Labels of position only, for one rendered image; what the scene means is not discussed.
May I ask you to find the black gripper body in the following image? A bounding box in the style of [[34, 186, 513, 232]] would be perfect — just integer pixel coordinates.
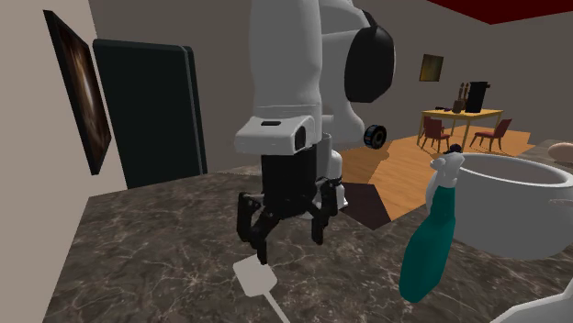
[[260, 146, 320, 219]]

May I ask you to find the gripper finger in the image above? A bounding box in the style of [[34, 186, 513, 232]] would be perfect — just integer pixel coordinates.
[[306, 177, 341, 246], [236, 191, 282, 266]]

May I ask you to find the white spatula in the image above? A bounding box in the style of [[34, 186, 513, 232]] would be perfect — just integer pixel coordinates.
[[231, 255, 292, 323]]

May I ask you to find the teal spray bottle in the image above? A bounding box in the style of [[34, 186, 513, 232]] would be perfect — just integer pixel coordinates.
[[399, 143, 467, 305]]

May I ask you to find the red chair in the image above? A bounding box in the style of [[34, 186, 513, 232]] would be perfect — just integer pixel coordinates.
[[468, 117, 513, 152], [421, 116, 452, 153]]

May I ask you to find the dark refrigerator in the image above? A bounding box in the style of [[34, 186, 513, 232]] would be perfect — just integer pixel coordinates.
[[92, 38, 208, 190]]

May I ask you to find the yellow dining table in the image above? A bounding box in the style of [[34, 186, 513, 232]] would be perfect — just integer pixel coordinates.
[[416, 81, 505, 151]]

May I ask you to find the large white pot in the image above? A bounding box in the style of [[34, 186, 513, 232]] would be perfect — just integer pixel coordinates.
[[440, 152, 573, 261]]

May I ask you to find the white curved object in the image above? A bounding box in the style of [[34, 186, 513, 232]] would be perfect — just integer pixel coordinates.
[[489, 277, 573, 323]]

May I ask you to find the beige round object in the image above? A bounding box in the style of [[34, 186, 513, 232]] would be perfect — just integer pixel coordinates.
[[547, 141, 573, 165]]

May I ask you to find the small yellowish wall picture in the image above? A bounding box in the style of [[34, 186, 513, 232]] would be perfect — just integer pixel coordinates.
[[419, 53, 445, 84]]

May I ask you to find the large dark framed wall picture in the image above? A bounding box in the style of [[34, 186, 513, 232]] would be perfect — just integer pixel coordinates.
[[42, 9, 113, 177]]

